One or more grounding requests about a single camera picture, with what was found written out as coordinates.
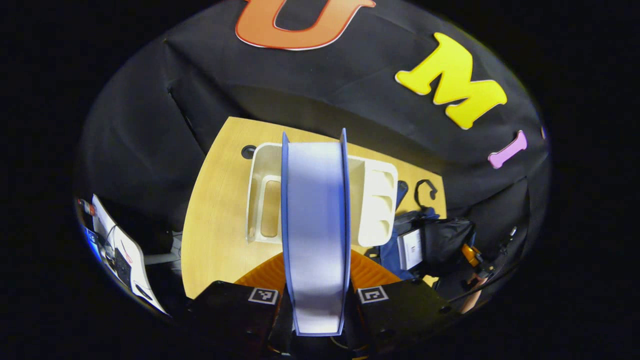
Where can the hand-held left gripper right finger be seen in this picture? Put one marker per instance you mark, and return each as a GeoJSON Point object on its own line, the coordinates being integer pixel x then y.
{"type": "Point", "coordinates": [400, 310]}

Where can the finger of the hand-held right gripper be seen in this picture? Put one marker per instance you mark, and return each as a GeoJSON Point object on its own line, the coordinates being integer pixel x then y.
{"type": "Point", "coordinates": [472, 255]}

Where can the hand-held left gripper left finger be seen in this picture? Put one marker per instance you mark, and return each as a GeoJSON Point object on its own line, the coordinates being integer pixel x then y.
{"type": "Point", "coordinates": [230, 310]}

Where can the blue schoolbag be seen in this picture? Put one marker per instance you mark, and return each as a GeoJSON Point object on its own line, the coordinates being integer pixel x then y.
{"type": "Point", "coordinates": [445, 240]}

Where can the white plastic bookshelf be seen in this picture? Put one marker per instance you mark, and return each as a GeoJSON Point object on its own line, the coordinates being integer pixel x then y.
{"type": "Point", "coordinates": [375, 200]}

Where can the thick blue-edged book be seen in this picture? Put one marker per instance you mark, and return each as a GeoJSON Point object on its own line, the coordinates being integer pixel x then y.
{"type": "Point", "coordinates": [315, 225]}

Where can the white printed board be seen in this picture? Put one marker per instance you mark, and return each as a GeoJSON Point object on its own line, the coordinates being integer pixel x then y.
{"type": "Point", "coordinates": [135, 260]}

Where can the black backdrop cloth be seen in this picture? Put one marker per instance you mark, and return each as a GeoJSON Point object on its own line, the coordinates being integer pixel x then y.
{"type": "Point", "coordinates": [300, 85]}

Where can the white metal frame bar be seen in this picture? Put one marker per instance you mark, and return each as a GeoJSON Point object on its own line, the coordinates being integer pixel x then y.
{"type": "Point", "coordinates": [160, 258]}

